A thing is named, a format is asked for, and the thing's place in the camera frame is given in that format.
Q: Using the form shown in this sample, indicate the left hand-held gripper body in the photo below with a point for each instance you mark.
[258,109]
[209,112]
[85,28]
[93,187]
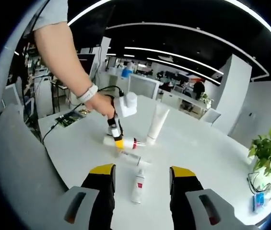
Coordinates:
[128,105]

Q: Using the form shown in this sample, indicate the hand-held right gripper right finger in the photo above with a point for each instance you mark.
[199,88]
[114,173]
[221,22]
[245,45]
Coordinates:
[183,198]

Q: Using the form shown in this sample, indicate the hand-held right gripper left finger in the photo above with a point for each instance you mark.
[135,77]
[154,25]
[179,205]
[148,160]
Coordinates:
[99,198]

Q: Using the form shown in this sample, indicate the white skincare bottle red collar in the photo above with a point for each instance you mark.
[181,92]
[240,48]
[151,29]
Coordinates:
[129,143]

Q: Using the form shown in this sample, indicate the white skincare bottle red label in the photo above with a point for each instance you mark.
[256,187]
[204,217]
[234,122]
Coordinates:
[131,157]
[138,189]

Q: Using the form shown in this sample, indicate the white skincare tube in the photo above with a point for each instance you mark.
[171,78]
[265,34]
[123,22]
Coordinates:
[158,124]

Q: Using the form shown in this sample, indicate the green printed packet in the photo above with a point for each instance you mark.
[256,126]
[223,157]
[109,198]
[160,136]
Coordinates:
[68,119]

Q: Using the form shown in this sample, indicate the blue water dispenser bottle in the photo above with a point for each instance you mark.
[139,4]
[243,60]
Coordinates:
[126,72]

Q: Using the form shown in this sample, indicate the person's left hand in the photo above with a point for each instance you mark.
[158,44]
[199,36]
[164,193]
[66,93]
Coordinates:
[101,105]

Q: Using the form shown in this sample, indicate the white desk partition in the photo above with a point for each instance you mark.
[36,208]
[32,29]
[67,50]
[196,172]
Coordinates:
[142,86]

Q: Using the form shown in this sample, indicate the gold foil packet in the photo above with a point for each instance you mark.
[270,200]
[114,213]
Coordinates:
[85,111]

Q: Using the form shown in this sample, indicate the white wristband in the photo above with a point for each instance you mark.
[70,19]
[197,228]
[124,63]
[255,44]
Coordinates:
[87,94]

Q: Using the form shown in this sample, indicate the blue packet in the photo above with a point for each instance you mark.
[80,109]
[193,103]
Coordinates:
[259,202]

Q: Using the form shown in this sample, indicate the white plastic chair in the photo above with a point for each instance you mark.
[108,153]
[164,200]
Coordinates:
[212,117]

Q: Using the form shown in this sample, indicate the grey mesh chair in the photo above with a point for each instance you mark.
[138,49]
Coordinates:
[20,155]

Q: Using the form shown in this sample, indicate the green potted plant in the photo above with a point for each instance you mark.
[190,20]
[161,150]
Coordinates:
[266,148]

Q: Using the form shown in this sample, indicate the person's grey shirt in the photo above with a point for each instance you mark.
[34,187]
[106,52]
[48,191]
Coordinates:
[51,14]

